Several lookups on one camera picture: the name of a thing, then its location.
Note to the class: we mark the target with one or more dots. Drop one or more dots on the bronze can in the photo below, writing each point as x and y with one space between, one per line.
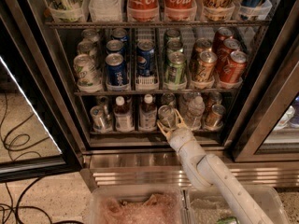
212 98
214 116

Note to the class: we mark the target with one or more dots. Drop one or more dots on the gold can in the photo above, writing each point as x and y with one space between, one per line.
201 44
204 66

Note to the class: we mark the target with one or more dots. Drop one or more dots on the front white green can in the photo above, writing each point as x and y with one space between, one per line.
86 71

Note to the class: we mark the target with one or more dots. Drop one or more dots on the clear bottle top shelf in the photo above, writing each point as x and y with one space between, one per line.
105 10

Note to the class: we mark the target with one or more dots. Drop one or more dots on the blue pepsi can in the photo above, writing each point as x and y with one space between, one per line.
121 35
115 46
116 69

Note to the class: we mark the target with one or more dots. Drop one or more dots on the green can in bin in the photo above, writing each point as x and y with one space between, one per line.
228 220

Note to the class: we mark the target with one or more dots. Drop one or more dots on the rear clear water bottle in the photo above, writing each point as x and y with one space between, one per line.
184 100

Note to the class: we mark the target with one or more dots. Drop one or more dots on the silver can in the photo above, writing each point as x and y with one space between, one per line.
99 117
104 102

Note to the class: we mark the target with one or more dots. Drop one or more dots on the front gold can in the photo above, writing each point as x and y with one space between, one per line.
204 66

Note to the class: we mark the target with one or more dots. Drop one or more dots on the left coca-cola bottle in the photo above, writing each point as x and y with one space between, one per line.
143 10

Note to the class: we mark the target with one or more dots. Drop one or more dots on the middle white green can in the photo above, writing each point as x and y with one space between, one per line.
88 47

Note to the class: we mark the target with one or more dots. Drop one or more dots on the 7up can shelf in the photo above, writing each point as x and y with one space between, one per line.
168 99
167 116

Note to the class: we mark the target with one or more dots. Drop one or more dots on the open glass fridge door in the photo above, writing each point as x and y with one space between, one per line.
39 136

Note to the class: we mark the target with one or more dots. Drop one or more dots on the front blue pepsi can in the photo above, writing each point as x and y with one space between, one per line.
116 69

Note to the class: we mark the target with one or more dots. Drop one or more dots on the right clear plastic bin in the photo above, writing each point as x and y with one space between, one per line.
207 206

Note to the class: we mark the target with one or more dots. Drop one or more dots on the rear gold can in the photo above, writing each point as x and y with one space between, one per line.
201 44

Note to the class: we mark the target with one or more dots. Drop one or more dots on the front clear water bottle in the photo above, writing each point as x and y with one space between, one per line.
194 113

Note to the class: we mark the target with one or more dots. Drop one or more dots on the left tea bottle white cap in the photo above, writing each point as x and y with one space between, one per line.
123 115

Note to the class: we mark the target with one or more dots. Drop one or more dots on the steel fridge base grille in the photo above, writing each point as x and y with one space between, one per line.
161 166

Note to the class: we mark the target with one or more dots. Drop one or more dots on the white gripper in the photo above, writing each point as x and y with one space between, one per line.
181 138

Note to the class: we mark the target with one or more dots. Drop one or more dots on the coca-cola bottle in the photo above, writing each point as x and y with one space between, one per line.
143 10
176 9

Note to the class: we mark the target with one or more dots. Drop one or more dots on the front red coke can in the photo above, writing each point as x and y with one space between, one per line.
234 67

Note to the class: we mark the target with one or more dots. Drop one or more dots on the right coca-cola bottle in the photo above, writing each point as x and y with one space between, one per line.
176 9

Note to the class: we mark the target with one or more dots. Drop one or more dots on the right fridge door frame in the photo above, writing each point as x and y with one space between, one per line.
267 136

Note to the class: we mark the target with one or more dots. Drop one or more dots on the red coke can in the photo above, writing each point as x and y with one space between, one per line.
221 34
224 50
234 67

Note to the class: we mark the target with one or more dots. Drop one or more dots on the front bronze can bottom right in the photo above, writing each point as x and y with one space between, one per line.
214 116

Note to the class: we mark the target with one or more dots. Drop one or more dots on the left clear plastic bin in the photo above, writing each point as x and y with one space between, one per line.
138 204

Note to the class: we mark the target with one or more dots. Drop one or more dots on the rear blue pepsi can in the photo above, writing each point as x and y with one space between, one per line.
121 35

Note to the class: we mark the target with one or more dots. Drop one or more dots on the white green can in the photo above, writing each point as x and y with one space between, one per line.
88 47
86 71
92 35

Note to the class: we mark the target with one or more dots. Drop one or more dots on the middle red coke can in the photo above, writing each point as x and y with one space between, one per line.
224 50

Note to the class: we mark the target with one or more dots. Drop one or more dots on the rear bronze can bottom right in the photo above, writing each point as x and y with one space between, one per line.
212 98

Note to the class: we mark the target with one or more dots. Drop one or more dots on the rear red coke can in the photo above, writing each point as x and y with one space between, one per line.
221 34

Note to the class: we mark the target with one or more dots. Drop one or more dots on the rear white green can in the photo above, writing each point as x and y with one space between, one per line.
92 35

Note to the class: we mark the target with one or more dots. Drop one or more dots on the right tea bottle white cap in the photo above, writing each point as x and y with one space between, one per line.
148 114

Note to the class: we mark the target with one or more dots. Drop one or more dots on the rear silver can bottom left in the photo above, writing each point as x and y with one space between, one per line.
104 102

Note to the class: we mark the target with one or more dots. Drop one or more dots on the single pepsi can centre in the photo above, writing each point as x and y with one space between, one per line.
145 57

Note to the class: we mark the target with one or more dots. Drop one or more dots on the clear water bottle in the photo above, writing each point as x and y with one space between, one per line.
184 100
194 113

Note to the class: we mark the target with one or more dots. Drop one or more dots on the middle blue pepsi can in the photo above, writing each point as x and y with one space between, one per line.
115 46

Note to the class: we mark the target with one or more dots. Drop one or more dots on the clear plastic bin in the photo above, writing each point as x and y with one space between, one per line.
138 204
207 206

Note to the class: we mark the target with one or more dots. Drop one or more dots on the gold label bottle top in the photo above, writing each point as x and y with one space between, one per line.
217 10

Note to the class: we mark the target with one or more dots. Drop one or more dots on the front silver can bottom left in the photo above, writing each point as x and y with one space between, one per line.
99 117

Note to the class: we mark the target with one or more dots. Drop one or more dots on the tea bottle white cap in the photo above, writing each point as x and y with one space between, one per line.
148 114
123 115

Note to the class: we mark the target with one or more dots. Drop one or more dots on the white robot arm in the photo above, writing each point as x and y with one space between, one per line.
206 170

